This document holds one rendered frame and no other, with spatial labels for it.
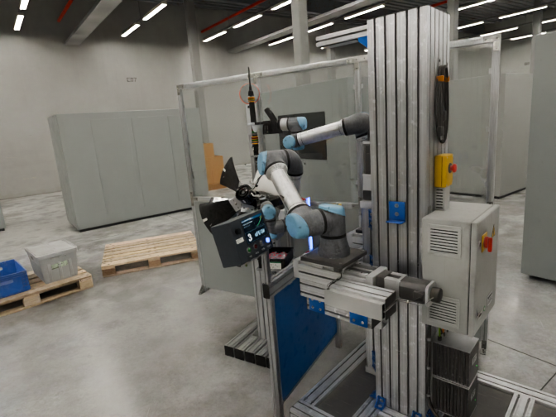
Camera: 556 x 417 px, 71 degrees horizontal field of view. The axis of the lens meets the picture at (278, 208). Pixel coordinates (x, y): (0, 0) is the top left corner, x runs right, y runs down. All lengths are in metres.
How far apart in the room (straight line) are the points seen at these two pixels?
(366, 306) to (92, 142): 6.60
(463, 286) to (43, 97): 13.57
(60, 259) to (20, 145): 9.56
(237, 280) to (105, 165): 4.48
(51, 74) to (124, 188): 7.28
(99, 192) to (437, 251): 6.69
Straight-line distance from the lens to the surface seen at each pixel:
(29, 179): 14.23
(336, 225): 1.73
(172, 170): 8.08
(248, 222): 1.74
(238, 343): 3.07
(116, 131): 7.75
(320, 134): 2.18
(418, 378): 2.08
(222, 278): 3.95
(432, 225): 1.66
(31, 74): 14.37
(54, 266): 4.87
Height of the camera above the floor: 1.65
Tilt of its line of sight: 13 degrees down
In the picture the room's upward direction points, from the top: 4 degrees counter-clockwise
